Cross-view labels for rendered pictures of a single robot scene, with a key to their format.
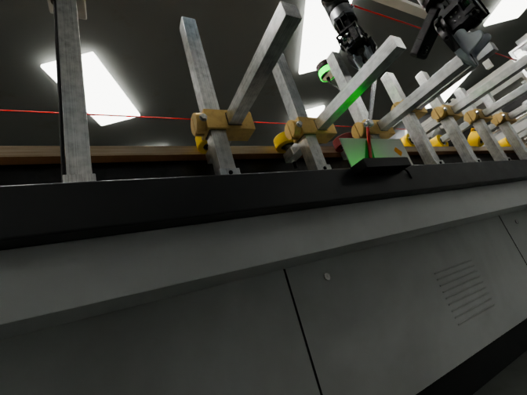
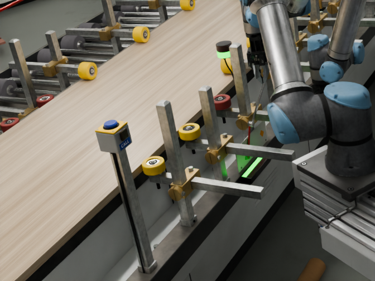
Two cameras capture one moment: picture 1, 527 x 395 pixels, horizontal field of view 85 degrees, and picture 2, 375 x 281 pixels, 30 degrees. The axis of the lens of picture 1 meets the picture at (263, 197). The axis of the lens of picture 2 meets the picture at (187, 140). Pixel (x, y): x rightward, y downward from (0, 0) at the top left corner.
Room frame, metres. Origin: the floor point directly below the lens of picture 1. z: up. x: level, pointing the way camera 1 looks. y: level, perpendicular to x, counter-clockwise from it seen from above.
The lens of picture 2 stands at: (-1.34, 0.80, 2.07)
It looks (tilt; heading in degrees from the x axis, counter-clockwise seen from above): 27 degrees down; 337
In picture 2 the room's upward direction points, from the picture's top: 12 degrees counter-clockwise
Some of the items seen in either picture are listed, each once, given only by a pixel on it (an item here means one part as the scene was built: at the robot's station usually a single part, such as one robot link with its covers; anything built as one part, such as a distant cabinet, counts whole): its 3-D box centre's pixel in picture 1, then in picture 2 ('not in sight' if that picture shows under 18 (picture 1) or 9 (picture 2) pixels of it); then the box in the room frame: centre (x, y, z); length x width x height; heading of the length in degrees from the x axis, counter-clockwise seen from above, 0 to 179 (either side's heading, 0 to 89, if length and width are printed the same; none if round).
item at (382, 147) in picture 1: (379, 153); (252, 145); (0.78, -0.35, 0.75); 0.26 x 0.01 x 0.10; 121
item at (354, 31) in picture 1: (350, 34); (256, 47); (0.74, -0.41, 1.15); 0.09 x 0.08 x 0.12; 141
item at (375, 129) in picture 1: (372, 132); (248, 116); (0.83, -0.38, 0.84); 0.13 x 0.06 x 0.05; 121
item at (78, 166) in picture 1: (71, 85); (133, 211); (0.42, 0.29, 0.92); 0.05 x 0.04 x 0.45; 121
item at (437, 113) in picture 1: (446, 114); (296, 43); (1.08, -0.81, 0.94); 0.13 x 0.06 x 0.05; 121
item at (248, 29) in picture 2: (343, 17); (255, 25); (0.74, -0.42, 1.23); 0.08 x 0.08 x 0.05
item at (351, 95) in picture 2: not in sight; (345, 109); (0.02, -0.24, 1.20); 0.13 x 0.12 x 0.14; 66
